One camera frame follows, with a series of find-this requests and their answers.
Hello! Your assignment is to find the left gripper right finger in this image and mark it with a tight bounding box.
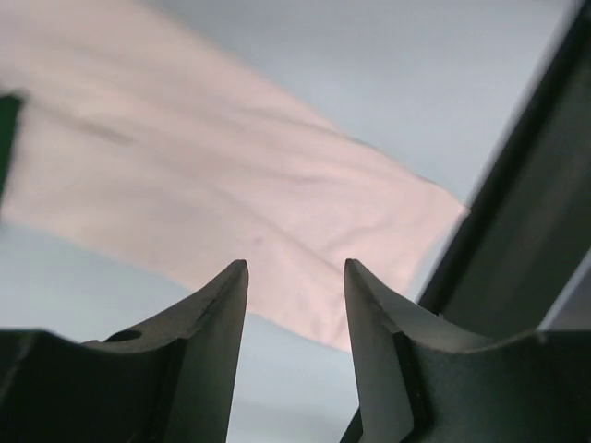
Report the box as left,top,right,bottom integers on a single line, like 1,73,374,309
344,259,590,442

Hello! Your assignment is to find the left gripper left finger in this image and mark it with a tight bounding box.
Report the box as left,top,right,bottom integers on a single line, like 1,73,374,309
1,260,248,442

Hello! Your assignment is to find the white and green t-shirt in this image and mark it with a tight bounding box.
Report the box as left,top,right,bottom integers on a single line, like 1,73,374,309
1,1,464,350

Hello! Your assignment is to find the aluminium front rail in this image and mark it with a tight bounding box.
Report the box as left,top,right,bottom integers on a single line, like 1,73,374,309
419,1,590,338

